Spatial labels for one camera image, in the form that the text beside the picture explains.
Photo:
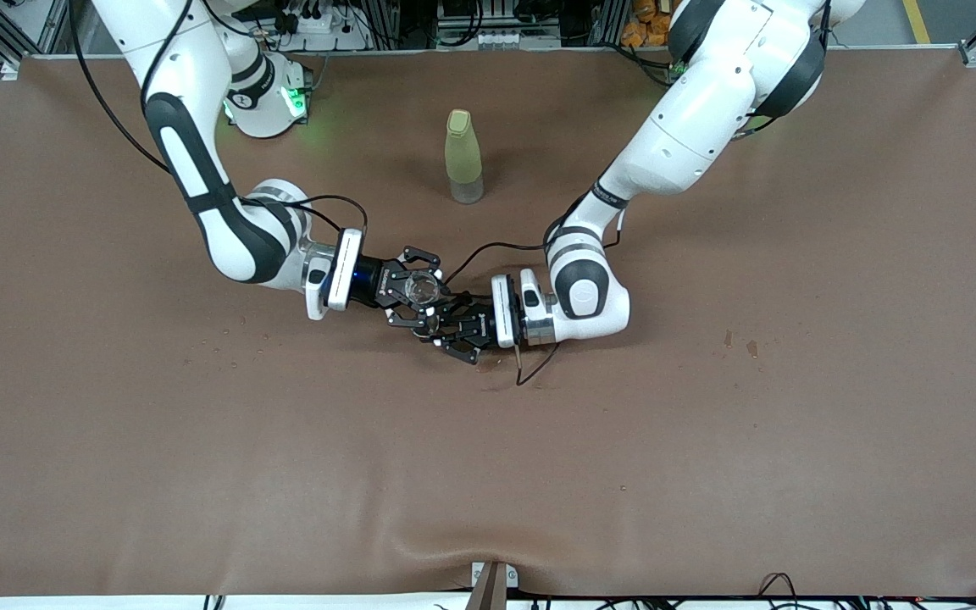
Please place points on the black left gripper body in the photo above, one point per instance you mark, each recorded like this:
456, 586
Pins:
479, 325

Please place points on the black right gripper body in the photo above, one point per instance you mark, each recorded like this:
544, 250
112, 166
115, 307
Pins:
368, 283

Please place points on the clear glass beaker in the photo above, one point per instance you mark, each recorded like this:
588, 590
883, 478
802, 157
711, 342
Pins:
422, 290

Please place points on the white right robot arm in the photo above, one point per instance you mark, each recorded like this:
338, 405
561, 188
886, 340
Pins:
158, 51

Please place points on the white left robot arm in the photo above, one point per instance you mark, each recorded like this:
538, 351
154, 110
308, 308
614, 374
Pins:
691, 127

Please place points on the green bottle with clear base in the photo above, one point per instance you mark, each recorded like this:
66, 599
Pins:
463, 152

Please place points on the brown table mat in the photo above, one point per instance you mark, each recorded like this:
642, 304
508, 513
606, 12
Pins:
488, 474

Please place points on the white terminal block row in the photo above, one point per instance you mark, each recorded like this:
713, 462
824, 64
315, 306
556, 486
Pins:
496, 38

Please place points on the white power strip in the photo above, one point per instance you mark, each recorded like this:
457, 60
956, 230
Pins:
318, 21

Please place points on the pile of orange packets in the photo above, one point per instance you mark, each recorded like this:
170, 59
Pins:
649, 25

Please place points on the metal table edge bracket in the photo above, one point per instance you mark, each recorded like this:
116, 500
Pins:
492, 585

